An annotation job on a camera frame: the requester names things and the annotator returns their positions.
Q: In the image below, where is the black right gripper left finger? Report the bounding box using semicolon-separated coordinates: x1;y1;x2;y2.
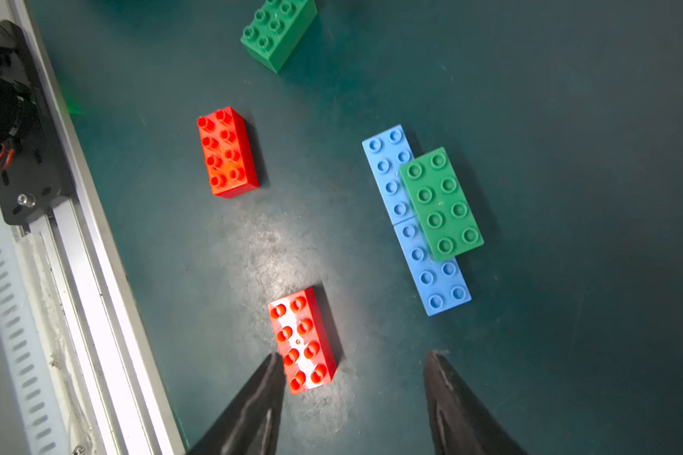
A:
189;353;286;454

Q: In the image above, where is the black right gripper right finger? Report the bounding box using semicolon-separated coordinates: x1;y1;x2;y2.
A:
423;351;525;455

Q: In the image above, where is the red lego brick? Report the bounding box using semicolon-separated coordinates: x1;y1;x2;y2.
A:
267;287;337;395
197;106;260;199

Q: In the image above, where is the blue lego plate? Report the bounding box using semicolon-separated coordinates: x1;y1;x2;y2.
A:
362;125;472;317

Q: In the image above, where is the green lego brick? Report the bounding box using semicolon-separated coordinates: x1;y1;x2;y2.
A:
400;147;485;262
241;0;318;74

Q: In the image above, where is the aluminium front rail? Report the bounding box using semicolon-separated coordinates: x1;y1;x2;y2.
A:
0;1;185;454

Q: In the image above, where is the white slotted cable duct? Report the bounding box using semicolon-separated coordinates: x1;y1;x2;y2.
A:
0;210;74;454

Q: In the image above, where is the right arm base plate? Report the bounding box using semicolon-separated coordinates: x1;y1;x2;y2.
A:
0;20;75;226

